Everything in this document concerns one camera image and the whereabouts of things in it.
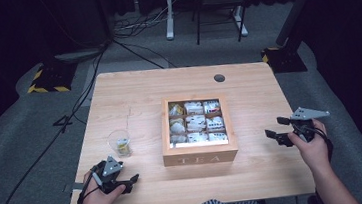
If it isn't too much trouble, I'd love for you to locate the clear glass cup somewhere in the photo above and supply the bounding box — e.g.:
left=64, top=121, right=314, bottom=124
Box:
left=105, top=128, right=134, bottom=160

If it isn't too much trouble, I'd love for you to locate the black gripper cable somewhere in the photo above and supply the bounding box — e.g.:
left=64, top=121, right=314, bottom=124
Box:
left=300, top=121, right=337, bottom=166
left=71, top=159, right=111, bottom=204

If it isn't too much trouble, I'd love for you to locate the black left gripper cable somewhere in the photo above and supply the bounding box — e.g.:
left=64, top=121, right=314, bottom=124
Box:
left=71, top=159, right=111, bottom=204

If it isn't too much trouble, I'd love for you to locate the person's left hand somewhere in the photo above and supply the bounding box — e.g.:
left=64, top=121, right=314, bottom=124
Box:
left=74, top=167, right=129, bottom=204

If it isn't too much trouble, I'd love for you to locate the group of white tea packets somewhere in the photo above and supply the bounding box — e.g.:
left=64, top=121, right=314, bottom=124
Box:
left=166, top=97, right=229, bottom=147

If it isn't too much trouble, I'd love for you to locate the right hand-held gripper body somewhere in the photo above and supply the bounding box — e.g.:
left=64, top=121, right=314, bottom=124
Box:
left=287, top=104, right=333, bottom=145

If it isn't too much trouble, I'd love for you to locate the black yellow striped stand base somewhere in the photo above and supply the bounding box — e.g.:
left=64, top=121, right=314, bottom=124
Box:
left=24, top=59, right=80, bottom=97
left=259, top=43, right=309, bottom=76

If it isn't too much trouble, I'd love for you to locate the dark table cable hole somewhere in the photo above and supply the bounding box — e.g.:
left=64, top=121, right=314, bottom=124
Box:
left=212, top=73, right=227, bottom=84

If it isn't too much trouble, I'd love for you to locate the black chair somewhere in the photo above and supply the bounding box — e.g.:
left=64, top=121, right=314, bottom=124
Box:
left=191, top=0, right=252, bottom=47

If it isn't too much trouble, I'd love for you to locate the white desk frame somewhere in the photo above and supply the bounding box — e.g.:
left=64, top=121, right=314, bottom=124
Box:
left=162, top=0, right=251, bottom=45

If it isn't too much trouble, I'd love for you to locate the person's right hand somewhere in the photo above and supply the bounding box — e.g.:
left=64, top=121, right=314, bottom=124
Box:
left=285, top=117, right=332, bottom=177

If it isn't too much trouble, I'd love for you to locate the bundle of floor cables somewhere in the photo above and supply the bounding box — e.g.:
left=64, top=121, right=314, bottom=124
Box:
left=111, top=0, right=180, bottom=41

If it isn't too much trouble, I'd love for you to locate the wooden tea box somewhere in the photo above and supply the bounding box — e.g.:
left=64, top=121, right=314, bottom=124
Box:
left=157, top=91, right=241, bottom=169

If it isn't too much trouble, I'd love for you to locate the yellow tea bag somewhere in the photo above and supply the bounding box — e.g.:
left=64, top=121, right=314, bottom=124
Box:
left=115, top=137, right=132, bottom=156

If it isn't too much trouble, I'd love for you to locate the dark slanted stand pole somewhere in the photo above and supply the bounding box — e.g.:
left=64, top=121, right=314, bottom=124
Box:
left=271, top=0, right=331, bottom=49

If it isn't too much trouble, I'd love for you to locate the long black floor cable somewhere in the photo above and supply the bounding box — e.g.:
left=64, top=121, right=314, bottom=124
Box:
left=0, top=50, right=121, bottom=204

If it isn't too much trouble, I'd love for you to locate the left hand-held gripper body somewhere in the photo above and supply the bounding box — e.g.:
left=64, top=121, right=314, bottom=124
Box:
left=89, top=153, right=133, bottom=197

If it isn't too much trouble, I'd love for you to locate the grey tape strip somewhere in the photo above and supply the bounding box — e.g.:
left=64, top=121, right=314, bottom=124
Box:
left=62, top=181, right=85, bottom=195

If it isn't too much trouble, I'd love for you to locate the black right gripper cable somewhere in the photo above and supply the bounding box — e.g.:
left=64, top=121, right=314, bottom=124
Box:
left=300, top=121, right=337, bottom=166

